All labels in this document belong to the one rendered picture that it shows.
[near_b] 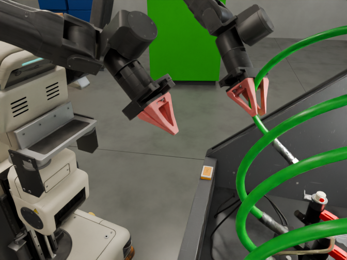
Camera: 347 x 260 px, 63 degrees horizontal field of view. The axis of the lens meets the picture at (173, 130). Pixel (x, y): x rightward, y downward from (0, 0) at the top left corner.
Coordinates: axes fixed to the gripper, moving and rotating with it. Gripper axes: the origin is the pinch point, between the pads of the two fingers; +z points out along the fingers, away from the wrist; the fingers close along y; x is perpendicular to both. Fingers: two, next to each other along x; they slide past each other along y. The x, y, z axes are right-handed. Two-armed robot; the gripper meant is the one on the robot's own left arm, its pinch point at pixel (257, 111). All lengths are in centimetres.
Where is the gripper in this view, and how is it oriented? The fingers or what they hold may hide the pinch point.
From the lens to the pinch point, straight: 64.0
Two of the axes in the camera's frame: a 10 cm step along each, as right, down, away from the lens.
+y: 8.1, -0.9, 5.8
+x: -5.1, 3.9, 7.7
